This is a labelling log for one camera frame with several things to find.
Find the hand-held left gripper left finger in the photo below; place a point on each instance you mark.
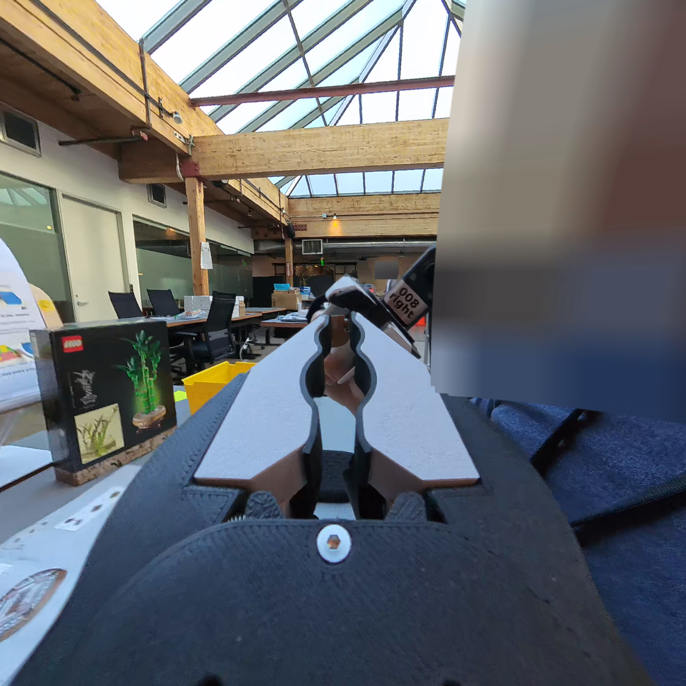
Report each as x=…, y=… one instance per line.
x=257, y=423

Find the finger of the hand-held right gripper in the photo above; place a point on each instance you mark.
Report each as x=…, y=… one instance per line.
x=348, y=289

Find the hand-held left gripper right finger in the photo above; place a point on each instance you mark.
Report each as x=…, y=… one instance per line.
x=418, y=429

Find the black lego set box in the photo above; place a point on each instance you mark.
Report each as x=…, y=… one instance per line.
x=102, y=386

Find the lego instruction booklet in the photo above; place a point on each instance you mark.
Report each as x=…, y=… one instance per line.
x=53, y=546

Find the person's right hand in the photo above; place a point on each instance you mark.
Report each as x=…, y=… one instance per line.
x=337, y=372

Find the yellow plastic bin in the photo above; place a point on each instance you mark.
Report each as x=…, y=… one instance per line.
x=209, y=383

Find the cardboard box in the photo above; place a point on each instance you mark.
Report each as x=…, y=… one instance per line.
x=284, y=300

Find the black office chair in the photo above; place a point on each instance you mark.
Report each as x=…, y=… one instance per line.
x=214, y=327
x=163, y=303
x=124, y=305

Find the wooden top desk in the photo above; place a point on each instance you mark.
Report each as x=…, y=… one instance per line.
x=241, y=317

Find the stack of white boxes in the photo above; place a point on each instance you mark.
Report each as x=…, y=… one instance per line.
x=197, y=304

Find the white door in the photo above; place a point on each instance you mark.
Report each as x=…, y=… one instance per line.
x=94, y=257

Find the numbered paper bag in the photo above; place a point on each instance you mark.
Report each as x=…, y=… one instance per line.
x=47, y=308

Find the printed instruction sheet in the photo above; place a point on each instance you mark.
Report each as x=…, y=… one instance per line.
x=15, y=321

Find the wall air vent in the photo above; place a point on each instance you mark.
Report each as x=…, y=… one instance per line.
x=312, y=246

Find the paper notice on post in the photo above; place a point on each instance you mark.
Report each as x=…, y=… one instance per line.
x=206, y=255

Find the wooden post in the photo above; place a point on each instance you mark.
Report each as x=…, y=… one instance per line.
x=197, y=236

